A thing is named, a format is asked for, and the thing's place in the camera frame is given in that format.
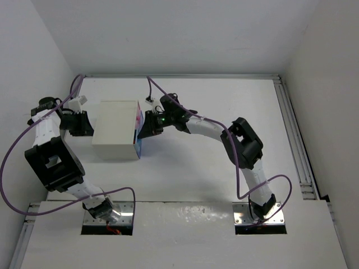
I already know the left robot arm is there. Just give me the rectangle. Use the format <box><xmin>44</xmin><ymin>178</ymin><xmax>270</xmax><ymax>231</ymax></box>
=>
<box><xmin>25</xmin><ymin>96</ymin><xmax>121</xmax><ymax>224</ymax></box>

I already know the pink drawer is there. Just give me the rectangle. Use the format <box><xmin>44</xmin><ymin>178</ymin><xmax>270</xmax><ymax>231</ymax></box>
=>
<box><xmin>135</xmin><ymin>102</ymin><xmax>142</xmax><ymax>129</ymax></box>

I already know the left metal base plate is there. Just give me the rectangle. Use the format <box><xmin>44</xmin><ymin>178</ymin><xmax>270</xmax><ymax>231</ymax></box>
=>
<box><xmin>83</xmin><ymin>201</ymin><xmax>134</xmax><ymax>226</ymax></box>

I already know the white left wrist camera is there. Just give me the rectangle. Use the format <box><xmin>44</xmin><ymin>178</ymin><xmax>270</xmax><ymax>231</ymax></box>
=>
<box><xmin>68</xmin><ymin>95</ymin><xmax>87</xmax><ymax>113</ymax></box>

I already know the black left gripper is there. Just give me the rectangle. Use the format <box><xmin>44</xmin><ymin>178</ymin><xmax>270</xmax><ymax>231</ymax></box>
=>
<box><xmin>59</xmin><ymin>110</ymin><xmax>96</xmax><ymax>137</ymax></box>

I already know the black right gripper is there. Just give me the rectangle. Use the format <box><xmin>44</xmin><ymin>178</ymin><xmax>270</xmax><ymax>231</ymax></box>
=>
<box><xmin>138</xmin><ymin>110</ymin><xmax>174</xmax><ymax>138</ymax></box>

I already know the aluminium frame rail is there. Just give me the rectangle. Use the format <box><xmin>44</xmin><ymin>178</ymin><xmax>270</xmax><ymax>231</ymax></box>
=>
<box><xmin>273</xmin><ymin>76</ymin><xmax>320</xmax><ymax>200</ymax></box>

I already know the metal base plate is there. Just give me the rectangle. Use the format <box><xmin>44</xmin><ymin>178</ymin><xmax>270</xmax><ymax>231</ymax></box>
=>
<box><xmin>233</xmin><ymin>202</ymin><xmax>286</xmax><ymax>225</ymax></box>
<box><xmin>83</xmin><ymin>201</ymin><xmax>134</xmax><ymax>226</ymax></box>

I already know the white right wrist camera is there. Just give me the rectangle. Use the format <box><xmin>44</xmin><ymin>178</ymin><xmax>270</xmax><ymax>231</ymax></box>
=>
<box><xmin>145</xmin><ymin>96</ymin><xmax>160</xmax><ymax>113</ymax></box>

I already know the white drawer cabinet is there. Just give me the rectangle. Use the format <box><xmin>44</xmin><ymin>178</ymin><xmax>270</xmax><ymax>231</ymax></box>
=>
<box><xmin>92</xmin><ymin>100</ymin><xmax>138</xmax><ymax>161</ymax></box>

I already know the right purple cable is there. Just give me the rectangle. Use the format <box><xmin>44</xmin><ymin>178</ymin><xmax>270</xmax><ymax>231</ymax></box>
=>
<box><xmin>146</xmin><ymin>76</ymin><xmax>293</xmax><ymax>226</ymax></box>

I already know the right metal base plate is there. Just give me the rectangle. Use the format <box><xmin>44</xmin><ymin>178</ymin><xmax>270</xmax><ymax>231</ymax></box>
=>
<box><xmin>233</xmin><ymin>202</ymin><xmax>286</xmax><ymax>225</ymax></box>

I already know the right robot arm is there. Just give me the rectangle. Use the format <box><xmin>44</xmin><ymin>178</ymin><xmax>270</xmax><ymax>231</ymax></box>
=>
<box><xmin>137</xmin><ymin>94</ymin><xmax>276</xmax><ymax>220</ymax></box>

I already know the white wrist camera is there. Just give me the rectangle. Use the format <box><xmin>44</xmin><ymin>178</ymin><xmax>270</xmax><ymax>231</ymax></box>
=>
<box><xmin>145</xmin><ymin>96</ymin><xmax>160</xmax><ymax>113</ymax></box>
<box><xmin>68</xmin><ymin>95</ymin><xmax>87</xmax><ymax>113</ymax></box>

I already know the light blue drawer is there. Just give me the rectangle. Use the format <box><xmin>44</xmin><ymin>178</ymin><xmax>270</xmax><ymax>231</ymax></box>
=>
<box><xmin>134</xmin><ymin>139</ymin><xmax>142</xmax><ymax>159</ymax></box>

